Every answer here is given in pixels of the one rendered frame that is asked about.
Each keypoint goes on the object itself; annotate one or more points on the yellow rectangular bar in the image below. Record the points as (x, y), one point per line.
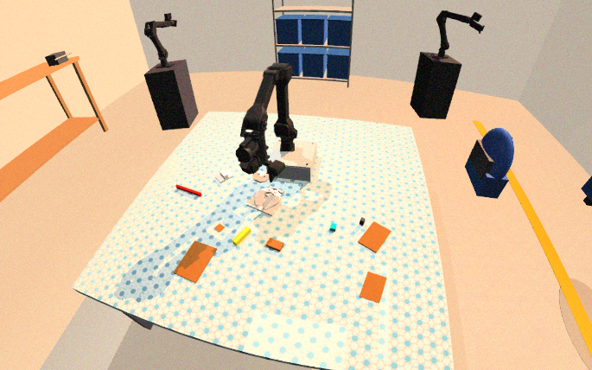
(241, 235)

